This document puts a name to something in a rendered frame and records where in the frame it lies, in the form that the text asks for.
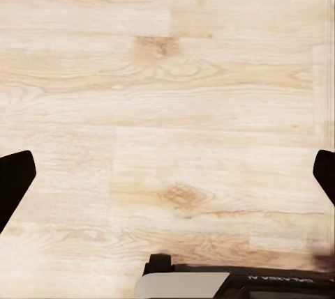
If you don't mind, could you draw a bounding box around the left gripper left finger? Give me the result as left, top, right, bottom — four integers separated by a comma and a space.
0, 150, 36, 234

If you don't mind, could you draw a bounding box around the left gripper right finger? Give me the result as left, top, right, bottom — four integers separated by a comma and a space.
313, 150, 335, 206

